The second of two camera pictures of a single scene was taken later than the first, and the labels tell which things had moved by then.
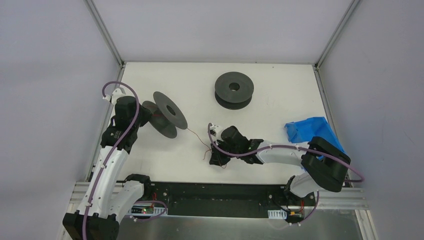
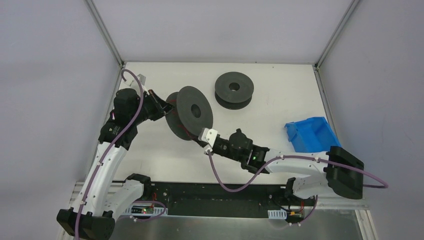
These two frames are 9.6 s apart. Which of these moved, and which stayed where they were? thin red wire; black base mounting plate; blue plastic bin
Moved: thin red wire
Stayed: blue plastic bin; black base mounting plate
